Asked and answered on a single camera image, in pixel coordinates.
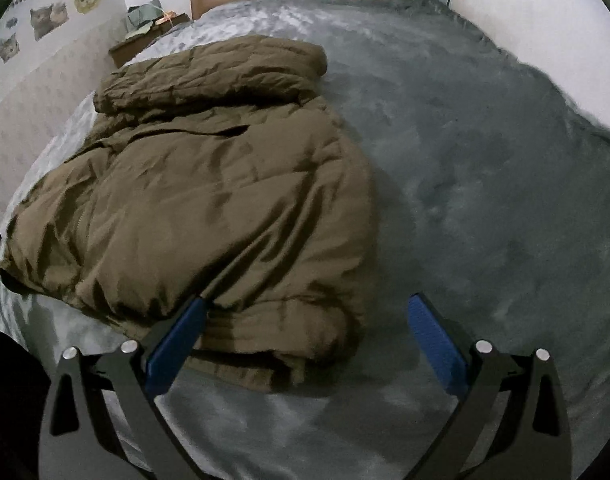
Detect grey plush blanket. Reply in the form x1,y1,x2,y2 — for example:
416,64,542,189
0,0,610,480

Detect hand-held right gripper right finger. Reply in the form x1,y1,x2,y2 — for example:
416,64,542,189
406,292,573,480

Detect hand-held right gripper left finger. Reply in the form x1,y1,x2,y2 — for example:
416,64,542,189
37,296,209,480

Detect tabby kitten wall sticker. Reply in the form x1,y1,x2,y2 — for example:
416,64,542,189
0,32,22,63

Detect olive brown puffer jacket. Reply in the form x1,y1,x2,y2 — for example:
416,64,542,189
0,35,378,393

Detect grey cats wall sticker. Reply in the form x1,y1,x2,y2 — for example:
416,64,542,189
30,1,69,42

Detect wooden nightstand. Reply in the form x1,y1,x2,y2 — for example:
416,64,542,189
109,14,190,68

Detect green cloth pile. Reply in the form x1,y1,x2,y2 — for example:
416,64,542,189
126,0,163,38

